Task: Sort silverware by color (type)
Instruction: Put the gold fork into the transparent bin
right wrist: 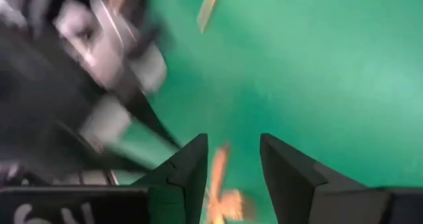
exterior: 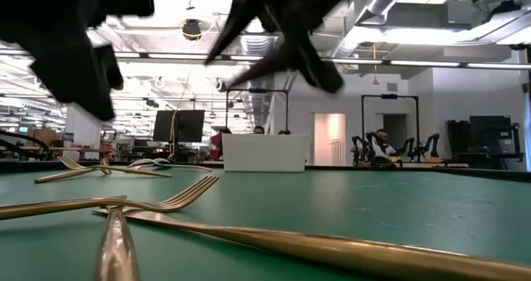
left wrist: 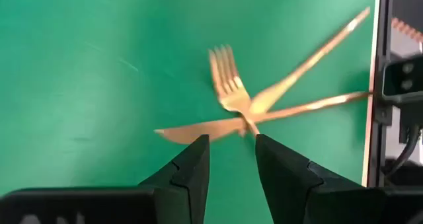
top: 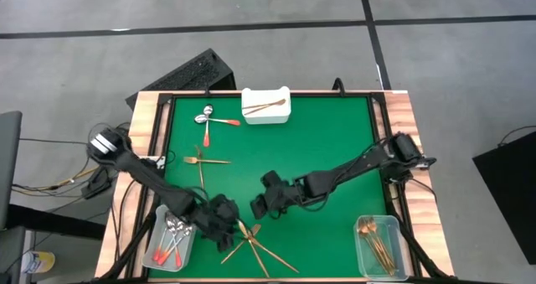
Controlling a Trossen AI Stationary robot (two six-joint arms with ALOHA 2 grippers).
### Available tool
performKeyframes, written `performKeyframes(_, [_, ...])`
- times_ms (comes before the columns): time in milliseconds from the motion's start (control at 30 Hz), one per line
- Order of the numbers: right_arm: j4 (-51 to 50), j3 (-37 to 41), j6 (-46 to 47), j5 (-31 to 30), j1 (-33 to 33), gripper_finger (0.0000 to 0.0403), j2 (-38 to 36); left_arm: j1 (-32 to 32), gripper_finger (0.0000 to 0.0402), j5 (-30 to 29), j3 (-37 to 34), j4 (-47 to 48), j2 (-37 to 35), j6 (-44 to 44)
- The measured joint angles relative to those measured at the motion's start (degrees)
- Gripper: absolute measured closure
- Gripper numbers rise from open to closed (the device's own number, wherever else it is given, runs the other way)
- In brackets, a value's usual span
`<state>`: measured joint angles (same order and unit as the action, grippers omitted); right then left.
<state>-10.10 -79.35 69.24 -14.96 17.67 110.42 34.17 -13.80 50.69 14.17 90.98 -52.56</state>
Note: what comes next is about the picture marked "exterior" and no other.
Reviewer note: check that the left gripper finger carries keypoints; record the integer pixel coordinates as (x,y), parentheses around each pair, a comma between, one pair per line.
(79,90)
(111,67)

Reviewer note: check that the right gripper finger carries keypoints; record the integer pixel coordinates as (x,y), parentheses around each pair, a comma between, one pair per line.
(274,61)
(240,15)

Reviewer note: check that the gold fork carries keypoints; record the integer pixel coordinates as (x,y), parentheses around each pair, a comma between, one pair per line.
(68,163)
(62,205)
(58,176)

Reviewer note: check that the white column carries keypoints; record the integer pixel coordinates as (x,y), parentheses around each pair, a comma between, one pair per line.
(83,132)

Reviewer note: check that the brown cardboard box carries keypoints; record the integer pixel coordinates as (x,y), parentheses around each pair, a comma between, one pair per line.
(49,137)

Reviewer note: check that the person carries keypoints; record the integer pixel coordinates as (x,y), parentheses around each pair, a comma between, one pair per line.
(383,140)
(259,129)
(220,142)
(284,131)

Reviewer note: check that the white plastic bin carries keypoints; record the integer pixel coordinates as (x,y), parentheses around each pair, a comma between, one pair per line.
(265,152)

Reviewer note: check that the black computer monitor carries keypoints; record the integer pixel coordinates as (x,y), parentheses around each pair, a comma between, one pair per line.
(186,125)

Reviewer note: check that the horizontal light bar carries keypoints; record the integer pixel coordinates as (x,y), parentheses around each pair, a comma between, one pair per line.
(415,62)

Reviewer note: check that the black background robot arms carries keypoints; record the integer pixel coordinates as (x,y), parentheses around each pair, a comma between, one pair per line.
(419,146)

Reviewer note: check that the green table mat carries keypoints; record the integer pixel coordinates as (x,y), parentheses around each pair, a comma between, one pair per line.
(373,202)

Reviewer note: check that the black monitor rack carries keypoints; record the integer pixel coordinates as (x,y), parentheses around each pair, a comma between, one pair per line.
(489,132)

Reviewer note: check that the black stand frame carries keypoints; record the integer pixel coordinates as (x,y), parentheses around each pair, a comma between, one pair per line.
(390,95)
(257,90)

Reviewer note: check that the corrugated silver ceiling duct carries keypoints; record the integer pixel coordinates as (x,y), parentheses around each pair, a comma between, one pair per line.
(257,107)

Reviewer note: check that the black overhead camera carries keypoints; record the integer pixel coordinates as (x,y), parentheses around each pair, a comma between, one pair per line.
(191,29)

